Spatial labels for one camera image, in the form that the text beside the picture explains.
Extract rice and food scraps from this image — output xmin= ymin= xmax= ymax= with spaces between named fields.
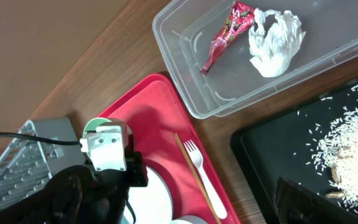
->
xmin=302 ymin=84 xmax=358 ymax=215

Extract grey dishwasher rack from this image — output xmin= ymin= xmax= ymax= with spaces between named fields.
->
xmin=0 ymin=117 xmax=85 ymax=211

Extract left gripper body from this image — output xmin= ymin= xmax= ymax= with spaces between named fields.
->
xmin=96 ymin=134 xmax=148 ymax=199

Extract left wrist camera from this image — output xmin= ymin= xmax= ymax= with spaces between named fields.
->
xmin=80 ymin=119 xmax=129 ymax=171

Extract light blue bowl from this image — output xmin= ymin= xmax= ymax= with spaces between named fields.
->
xmin=169 ymin=215 xmax=208 ymax=224

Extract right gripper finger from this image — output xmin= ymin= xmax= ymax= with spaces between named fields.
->
xmin=275 ymin=177 xmax=358 ymax=224

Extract black waste tray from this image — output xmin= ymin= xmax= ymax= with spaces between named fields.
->
xmin=231 ymin=81 xmax=358 ymax=223

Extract light blue plate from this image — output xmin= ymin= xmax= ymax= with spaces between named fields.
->
xmin=121 ymin=167 xmax=173 ymax=224

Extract red snack wrapper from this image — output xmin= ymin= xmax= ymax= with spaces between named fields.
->
xmin=200 ymin=1 xmax=255 ymax=75

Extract clear plastic bin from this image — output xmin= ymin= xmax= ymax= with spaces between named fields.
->
xmin=152 ymin=0 xmax=358 ymax=119

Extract green bowl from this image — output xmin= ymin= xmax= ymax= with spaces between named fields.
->
xmin=83 ymin=117 xmax=111 ymax=137

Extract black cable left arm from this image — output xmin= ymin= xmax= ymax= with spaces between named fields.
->
xmin=0 ymin=132 xmax=82 ymax=147

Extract wooden chopstick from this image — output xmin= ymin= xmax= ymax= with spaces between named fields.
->
xmin=174 ymin=133 xmax=221 ymax=224

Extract white plastic fork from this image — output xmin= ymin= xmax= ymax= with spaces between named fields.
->
xmin=184 ymin=140 xmax=227 ymax=220

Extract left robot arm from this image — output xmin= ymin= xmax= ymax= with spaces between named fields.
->
xmin=0 ymin=134 xmax=148 ymax=224

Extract white napkin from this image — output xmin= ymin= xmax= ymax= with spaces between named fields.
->
xmin=249 ymin=8 xmax=306 ymax=78

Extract red plastic tray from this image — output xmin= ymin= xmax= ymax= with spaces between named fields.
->
xmin=100 ymin=74 xmax=240 ymax=224

